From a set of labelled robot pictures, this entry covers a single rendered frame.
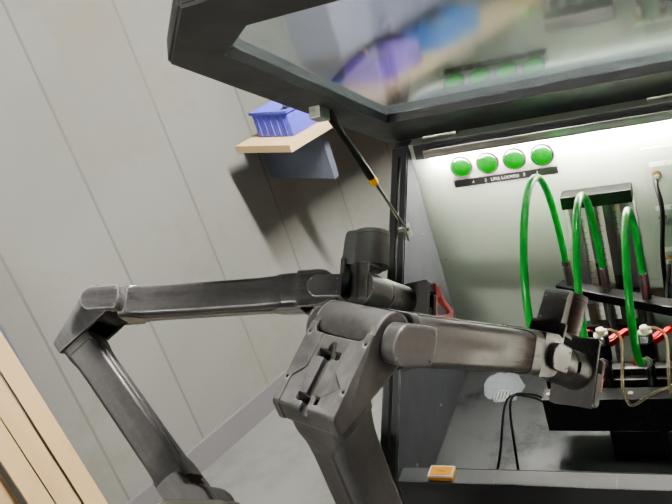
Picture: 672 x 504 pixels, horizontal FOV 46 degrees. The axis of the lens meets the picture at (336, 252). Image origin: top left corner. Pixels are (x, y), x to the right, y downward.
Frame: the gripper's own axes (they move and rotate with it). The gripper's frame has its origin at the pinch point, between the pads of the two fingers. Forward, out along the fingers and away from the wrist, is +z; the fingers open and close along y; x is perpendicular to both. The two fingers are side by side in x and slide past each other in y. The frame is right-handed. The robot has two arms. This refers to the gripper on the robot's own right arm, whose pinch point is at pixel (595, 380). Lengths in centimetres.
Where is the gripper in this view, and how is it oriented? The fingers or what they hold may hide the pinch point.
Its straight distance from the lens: 132.0
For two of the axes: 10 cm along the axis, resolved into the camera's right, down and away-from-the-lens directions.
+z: 6.0, 2.9, 7.5
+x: -7.7, -0.3, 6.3
